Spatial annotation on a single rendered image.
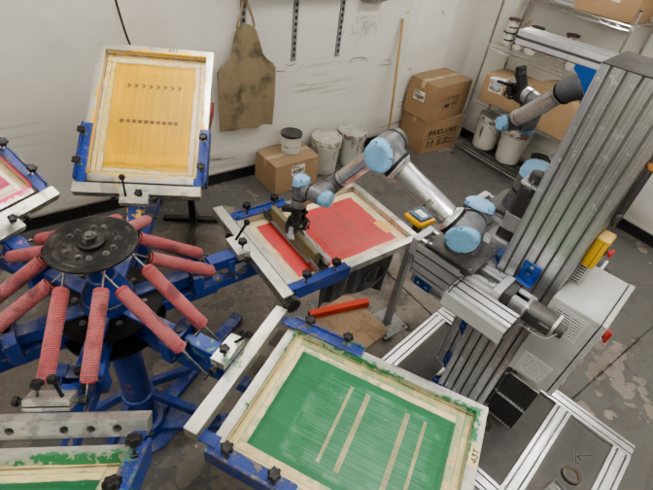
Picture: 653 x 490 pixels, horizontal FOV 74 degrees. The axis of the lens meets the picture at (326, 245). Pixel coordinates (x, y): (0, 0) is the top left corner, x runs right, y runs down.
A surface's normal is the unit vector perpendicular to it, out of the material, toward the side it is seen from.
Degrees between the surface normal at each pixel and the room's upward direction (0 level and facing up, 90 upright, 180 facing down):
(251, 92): 89
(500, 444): 0
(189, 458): 0
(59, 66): 90
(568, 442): 0
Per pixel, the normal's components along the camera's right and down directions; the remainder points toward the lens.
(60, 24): 0.57, 0.59
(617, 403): 0.11, -0.76
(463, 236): -0.41, 0.60
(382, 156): -0.59, 0.42
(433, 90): -0.76, 0.34
